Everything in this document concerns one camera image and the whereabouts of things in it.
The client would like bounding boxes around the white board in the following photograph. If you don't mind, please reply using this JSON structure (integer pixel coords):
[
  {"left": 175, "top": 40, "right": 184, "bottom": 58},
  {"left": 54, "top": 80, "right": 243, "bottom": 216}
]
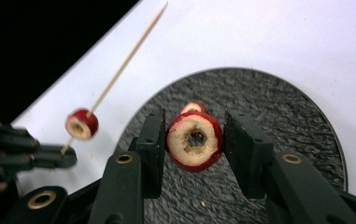
[{"left": 10, "top": 0, "right": 356, "bottom": 200}]

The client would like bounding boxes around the black round plate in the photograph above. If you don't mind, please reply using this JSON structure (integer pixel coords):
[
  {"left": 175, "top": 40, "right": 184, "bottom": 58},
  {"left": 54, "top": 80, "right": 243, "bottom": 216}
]
[{"left": 115, "top": 66, "right": 349, "bottom": 224}]

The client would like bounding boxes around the thin wooden skewer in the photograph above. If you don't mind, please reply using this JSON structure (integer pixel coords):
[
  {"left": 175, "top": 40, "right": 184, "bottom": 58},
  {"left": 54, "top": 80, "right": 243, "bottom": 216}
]
[{"left": 60, "top": 1, "right": 170, "bottom": 156}]

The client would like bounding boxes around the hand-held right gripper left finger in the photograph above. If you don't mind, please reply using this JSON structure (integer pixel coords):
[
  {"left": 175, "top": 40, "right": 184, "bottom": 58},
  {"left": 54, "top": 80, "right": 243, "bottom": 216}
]
[{"left": 88, "top": 108, "right": 167, "bottom": 224}]

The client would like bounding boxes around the red hawthorn ring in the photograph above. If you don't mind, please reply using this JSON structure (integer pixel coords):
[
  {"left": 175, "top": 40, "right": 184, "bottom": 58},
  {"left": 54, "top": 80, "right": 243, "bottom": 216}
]
[
  {"left": 179, "top": 101, "right": 209, "bottom": 116},
  {"left": 165, "top": 110, "right": 224, "bottom": 174},
  {"left": 64, "top": 107, "right": 100, "bottom": 142}
]

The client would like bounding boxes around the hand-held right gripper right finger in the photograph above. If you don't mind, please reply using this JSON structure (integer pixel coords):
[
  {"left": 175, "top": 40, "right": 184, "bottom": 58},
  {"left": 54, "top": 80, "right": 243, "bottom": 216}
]
[{"left": 223, "top": 109, "right": 356, "bottom": 224}]

